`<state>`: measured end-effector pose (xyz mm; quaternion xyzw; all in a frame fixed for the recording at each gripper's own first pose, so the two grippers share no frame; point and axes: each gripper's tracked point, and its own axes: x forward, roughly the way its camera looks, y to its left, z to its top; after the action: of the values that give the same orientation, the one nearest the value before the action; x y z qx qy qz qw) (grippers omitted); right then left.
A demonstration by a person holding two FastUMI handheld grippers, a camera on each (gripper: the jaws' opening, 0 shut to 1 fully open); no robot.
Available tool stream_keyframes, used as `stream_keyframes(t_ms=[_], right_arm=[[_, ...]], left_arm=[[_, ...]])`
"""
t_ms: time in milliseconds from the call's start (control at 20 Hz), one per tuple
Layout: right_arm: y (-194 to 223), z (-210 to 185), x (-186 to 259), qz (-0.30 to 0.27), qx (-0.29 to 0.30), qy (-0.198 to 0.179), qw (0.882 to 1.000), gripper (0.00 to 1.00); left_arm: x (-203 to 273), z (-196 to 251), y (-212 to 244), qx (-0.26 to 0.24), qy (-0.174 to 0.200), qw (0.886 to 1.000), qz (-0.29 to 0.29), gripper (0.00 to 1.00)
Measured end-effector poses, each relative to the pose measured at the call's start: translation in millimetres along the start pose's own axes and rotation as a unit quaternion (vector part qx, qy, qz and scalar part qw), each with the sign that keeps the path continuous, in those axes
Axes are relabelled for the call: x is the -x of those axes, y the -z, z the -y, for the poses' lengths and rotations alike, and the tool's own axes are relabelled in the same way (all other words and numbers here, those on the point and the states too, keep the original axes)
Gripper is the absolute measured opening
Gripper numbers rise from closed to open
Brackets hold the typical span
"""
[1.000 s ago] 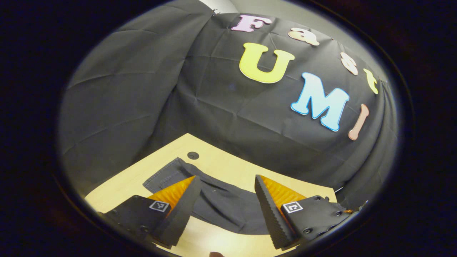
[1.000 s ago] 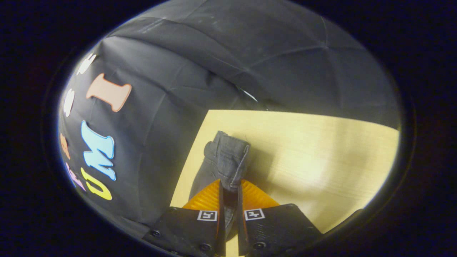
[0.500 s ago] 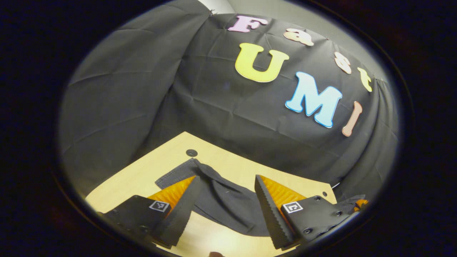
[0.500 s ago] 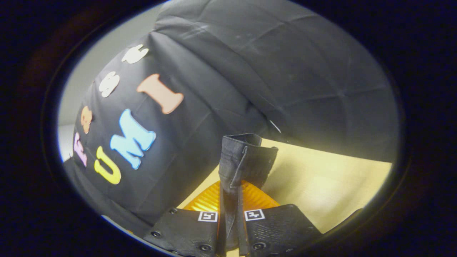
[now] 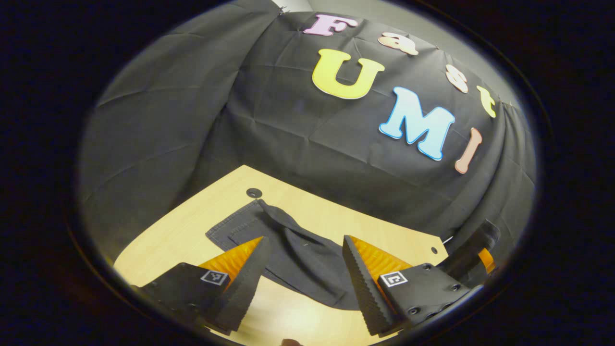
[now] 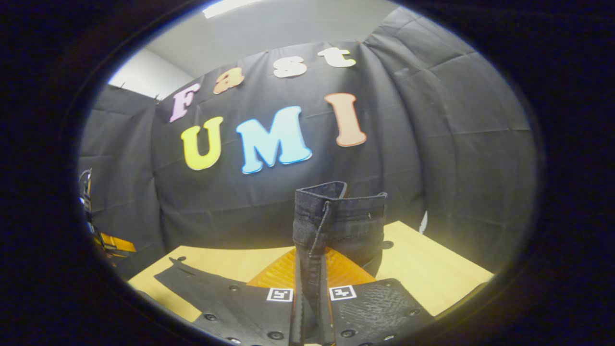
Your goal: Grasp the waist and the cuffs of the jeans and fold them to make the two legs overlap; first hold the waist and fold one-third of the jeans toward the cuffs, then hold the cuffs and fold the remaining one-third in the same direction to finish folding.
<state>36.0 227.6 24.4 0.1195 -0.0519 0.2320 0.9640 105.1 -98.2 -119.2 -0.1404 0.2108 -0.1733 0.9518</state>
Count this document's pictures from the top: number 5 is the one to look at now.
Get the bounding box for black backdrop cloth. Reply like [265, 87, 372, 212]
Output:
[78, 0, 537, 270]

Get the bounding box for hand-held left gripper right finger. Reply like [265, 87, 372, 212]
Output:
[342, 235, 472, 337]

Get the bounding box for dark grey jeans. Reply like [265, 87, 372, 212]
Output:
[206, 198, 360, 311]

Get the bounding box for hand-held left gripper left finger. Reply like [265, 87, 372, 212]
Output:
[132, 235, 271, 335]

